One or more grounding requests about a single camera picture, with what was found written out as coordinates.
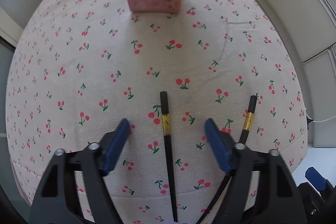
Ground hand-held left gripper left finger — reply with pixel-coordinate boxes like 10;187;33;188
28;119;131;224

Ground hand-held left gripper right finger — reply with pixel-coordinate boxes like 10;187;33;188
205;118;307;224

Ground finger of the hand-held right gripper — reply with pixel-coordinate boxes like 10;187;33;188
304;166;336;199

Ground white cable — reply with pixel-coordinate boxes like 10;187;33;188
305;116;336;124

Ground cherry print tablecloth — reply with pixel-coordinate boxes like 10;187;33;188
5;0;308;224

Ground black gold-banded chopstick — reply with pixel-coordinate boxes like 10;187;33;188
160;91;179;223
196;94;258;224

